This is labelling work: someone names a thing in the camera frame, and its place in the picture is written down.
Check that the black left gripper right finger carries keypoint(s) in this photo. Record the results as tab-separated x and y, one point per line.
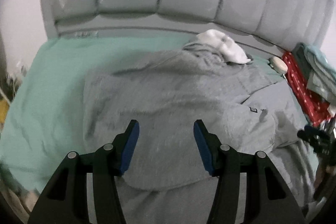
268	198

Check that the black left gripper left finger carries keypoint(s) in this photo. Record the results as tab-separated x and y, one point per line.
64	198

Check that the grey hooded sweatshirt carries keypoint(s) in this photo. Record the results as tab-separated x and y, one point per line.
166	92

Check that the red polka dot garment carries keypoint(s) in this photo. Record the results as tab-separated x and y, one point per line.
312	104

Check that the teal folded blanket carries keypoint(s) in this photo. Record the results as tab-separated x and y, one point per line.
320	75

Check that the round beige device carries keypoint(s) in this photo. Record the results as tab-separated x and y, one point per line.
278	65

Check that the mint green bed sheet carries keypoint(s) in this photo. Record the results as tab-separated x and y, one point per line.
45	120

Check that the white cloth on hoodie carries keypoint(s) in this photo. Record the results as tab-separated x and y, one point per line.
229	49

